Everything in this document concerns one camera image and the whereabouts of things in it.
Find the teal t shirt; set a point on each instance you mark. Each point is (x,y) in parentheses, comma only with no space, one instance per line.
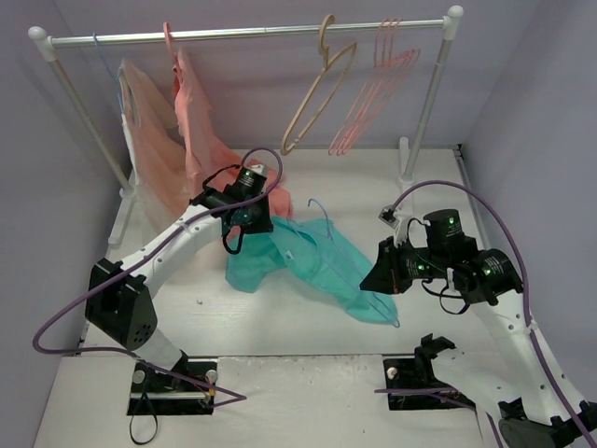
(260,255)

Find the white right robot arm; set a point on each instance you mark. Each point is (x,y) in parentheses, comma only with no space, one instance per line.
(539,407)

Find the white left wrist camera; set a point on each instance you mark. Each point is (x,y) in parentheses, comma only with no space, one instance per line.
(259,168)

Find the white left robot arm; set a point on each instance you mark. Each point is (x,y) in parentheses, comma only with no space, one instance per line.
(121,304)

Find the salmon pink t shirt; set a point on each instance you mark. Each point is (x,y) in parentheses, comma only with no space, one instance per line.
(205,152)

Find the blue hanger holding shirt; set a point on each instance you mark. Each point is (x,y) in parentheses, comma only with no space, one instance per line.
(109,71)

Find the pale peach t shirt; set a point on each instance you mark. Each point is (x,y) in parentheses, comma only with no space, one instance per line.
(158,161)

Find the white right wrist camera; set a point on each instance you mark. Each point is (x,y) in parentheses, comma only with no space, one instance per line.
(398,221)

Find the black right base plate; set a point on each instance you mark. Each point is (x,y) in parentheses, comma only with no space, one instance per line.
(413,393)

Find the beige plastic hanger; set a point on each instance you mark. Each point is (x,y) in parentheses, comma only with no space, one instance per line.
(335,66)

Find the pink plastic hanger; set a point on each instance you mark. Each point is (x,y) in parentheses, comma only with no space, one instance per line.
(368,88)
(382,88)
(375,88)

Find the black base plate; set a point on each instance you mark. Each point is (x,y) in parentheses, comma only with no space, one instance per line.
(156,394)
(413,393)

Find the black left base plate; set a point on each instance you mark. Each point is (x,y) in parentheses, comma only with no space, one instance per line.
(156,394)

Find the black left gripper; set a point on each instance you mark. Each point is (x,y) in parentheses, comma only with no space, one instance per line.
(252,218)

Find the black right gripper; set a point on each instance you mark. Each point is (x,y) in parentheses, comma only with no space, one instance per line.
(392,265)

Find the white metal clothes rack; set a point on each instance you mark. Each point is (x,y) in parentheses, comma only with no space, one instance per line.
(48,46)

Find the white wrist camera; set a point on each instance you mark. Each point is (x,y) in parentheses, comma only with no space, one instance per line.
(259,168)
(398,221)

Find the pink hanger holding shirt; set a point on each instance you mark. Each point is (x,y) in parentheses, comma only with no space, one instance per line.
(170,46)

